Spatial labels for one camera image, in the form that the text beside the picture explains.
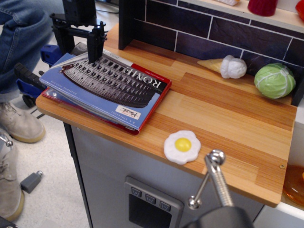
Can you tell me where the Rome guide book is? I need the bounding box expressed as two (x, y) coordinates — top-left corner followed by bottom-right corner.
(40, 42), (171, 135)

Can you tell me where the toy green cabbage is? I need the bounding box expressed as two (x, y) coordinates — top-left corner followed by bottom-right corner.
(254, 63), (296, 99)

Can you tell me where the orange glass bowl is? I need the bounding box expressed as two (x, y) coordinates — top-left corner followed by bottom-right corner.
(283, 165), (304, 206)

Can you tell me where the beige shoe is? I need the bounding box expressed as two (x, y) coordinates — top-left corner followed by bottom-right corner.
(0, 102), (46, 143)
(0, 133), (24, 222)

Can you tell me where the red cup on shelf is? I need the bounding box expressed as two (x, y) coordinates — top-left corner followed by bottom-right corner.
(247, 0), (278, 17)

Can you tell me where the beige shoe lower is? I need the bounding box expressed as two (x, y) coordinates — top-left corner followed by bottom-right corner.
(0, 133), (24, 222)

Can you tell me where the black upright post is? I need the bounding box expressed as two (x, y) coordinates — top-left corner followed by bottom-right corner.
(118, 0), (146, 50)

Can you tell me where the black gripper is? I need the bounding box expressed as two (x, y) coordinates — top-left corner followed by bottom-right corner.
(50, 0), (106, 63)

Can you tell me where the grey cabinet control panel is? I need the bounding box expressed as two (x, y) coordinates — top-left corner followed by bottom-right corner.
(124, 176), (184, 228)

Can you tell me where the blue bar clamp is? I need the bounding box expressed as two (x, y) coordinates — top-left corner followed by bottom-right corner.
(14, 45), (63, 98)

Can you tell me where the beige shoe upper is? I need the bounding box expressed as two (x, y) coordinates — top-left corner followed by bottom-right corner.
(0, 102), (46, 143)

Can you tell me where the toy fried egg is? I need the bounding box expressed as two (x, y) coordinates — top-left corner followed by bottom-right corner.
(164, 130), (201, 165)

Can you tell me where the toy ice cream cone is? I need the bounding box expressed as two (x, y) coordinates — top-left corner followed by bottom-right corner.
(197, 55), (247, 79)

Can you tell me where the metal clamp screw handle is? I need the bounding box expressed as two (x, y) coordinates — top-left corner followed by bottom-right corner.
(188, 149), (234, 210)

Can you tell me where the person leg in jeans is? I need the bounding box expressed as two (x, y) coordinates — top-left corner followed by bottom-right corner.
(0, 0), (64, 103)

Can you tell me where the small grey block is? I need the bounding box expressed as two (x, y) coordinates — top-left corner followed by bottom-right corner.
(20, 171), (43, 194)

